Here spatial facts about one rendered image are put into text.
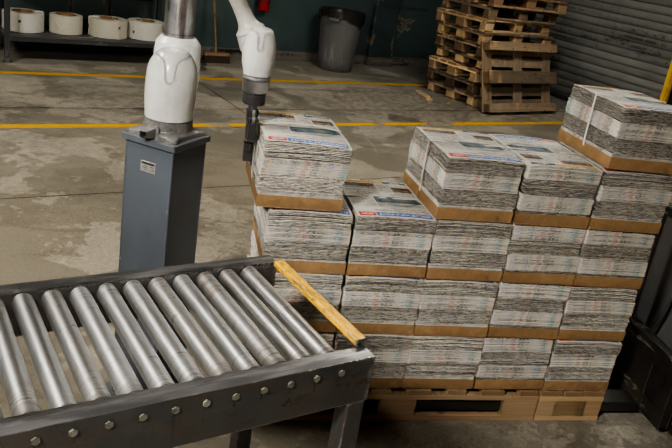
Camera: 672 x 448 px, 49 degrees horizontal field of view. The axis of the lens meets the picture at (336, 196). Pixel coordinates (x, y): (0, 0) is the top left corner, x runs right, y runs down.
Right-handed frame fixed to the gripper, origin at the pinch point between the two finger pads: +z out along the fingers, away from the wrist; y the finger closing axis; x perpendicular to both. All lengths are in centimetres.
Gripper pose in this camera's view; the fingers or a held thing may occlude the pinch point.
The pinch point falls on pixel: (247, 150)
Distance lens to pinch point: 250.7
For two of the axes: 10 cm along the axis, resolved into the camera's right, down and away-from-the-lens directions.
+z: -1.5, 9.3, 3.4
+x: -9.7, -0.7, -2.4
